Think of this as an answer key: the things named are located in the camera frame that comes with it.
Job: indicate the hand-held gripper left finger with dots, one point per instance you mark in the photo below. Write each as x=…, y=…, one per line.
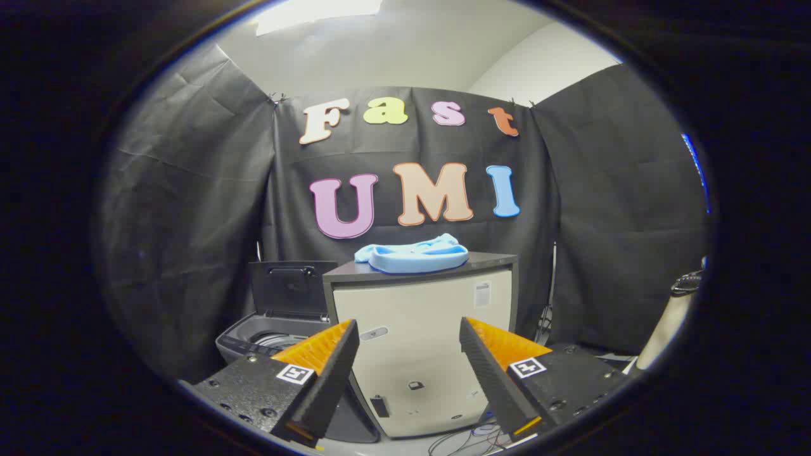
x=329, y=373

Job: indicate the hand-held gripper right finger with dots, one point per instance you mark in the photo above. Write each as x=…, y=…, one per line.
x=491, y=373

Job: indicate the grey washing machine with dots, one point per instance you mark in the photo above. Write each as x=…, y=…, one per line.
x=244, y=342

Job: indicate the light blue shirt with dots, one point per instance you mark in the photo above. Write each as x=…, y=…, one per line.
x=412, y=256

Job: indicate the beige cabinet with grey top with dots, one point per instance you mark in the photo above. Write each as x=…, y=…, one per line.
x=418, y=329

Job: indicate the black backdrop cloth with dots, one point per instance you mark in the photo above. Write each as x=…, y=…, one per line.
x=190, y=221

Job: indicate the ceiling light panel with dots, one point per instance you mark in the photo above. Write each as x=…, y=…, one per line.
x=317, y=12

